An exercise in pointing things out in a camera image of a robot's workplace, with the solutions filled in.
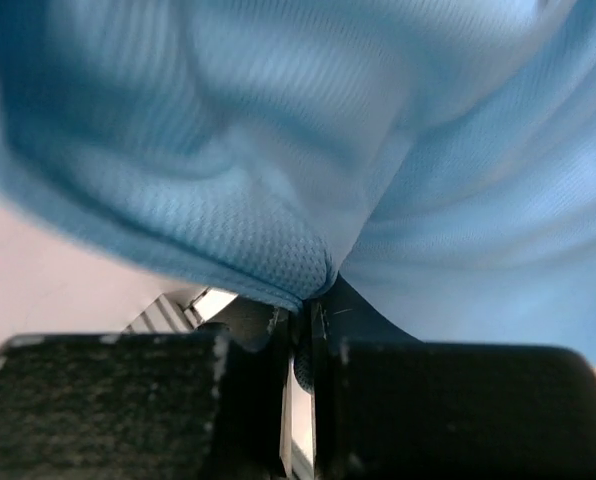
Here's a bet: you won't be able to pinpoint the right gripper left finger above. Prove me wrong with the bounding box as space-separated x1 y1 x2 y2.
0 310 291 479

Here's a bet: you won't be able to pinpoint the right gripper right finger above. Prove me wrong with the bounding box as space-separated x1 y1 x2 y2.
312 304 596 479

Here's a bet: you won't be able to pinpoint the light blue shorts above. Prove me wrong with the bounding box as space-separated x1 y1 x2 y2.
0 1 596 364

